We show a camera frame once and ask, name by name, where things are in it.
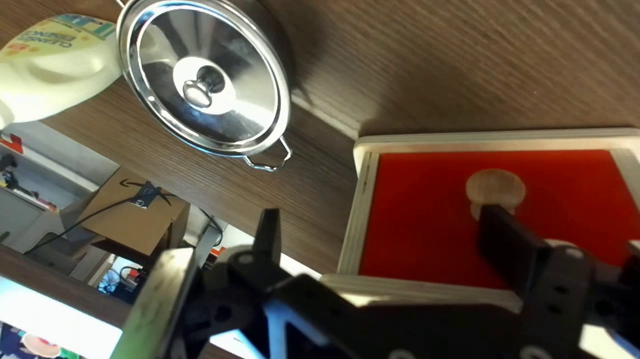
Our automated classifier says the flat brown cardboard box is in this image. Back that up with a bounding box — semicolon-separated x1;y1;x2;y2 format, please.
79;165;192;257

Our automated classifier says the cream wooden slot box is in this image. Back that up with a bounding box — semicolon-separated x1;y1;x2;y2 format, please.
337;127;640;314

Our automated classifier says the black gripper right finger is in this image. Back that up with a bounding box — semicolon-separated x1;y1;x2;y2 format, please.
477;201;561;302

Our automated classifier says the small steel pot with lid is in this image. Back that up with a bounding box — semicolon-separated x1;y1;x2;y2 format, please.
114;0;297;175

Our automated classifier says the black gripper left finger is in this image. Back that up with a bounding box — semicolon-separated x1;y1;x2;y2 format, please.
250;205;287;274

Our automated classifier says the pale yellow plastic bottle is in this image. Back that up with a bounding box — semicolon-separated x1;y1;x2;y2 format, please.
0;11;124;131

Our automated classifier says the red drawer with wooden knob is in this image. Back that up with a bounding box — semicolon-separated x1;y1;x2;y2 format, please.
358;147;640;290

